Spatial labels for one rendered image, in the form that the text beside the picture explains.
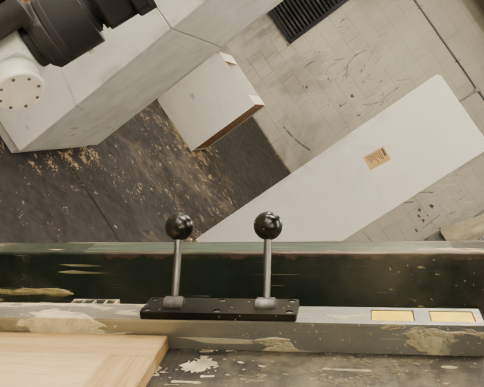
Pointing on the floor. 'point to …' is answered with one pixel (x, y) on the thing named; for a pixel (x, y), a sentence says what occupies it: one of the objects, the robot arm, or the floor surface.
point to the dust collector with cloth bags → (468, 228)
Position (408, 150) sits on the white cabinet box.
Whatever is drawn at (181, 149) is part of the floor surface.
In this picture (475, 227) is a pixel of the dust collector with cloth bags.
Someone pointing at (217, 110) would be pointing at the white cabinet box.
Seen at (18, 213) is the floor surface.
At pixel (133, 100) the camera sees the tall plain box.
